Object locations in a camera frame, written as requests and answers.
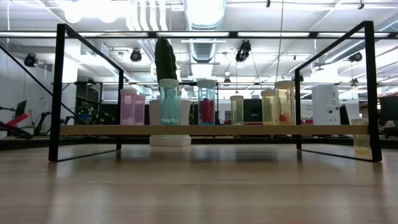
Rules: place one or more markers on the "blue pill bottle red pills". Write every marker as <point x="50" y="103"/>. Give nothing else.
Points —
<point x="206" y="93"/>

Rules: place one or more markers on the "teal pill bottle white pills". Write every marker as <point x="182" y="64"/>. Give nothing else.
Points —
<point x="169" y="102"/>

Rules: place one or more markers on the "yellow-green pill bottle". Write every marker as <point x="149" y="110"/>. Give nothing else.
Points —
<point x="237" y="110"/>

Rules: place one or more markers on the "pink pill bottle white cap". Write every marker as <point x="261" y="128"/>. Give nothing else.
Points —
<point x="127" y="109"/>
<point x="141" y="109"/>

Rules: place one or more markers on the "yellow pill bottle red pill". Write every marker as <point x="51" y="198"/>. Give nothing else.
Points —
<point x="286" y="102"/>

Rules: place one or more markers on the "small pale yellow pill bottle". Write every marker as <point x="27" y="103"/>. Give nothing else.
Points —
<point x="360" y="144"/>

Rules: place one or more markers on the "white plant pot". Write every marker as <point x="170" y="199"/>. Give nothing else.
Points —
<point x="154" y="112"/>

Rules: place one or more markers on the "black monitor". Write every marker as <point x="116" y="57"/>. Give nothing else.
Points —
<point x="252" y="110"/>

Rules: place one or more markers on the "green cactus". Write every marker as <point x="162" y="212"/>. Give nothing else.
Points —
<point x="165" y="59"/>

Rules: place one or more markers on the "black ceiling spotlight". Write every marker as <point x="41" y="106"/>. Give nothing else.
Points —
<point x="243" y="51"/>
<point x="136" y="55"/>
<point x="355" y="57"/>
<point x="30" y="60"/>

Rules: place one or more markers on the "black storage rack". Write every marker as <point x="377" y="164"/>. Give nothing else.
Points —
<point x="88" y="102"/>

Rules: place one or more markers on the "white cabinet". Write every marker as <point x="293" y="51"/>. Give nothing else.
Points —
<point x="325" y="102"/>

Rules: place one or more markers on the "red and black equipment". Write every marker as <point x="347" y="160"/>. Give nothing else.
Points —
<point x="14" y="123"/>

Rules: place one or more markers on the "dark monitor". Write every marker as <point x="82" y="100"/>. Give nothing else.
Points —
<point x="388" y="107"/>

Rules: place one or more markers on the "wooden shelf with black frame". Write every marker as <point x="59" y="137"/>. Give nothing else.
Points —
<point x="217" y="130"/>

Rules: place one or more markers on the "silver ventilation duct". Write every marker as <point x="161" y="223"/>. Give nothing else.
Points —
<point x="203" y="15"/>

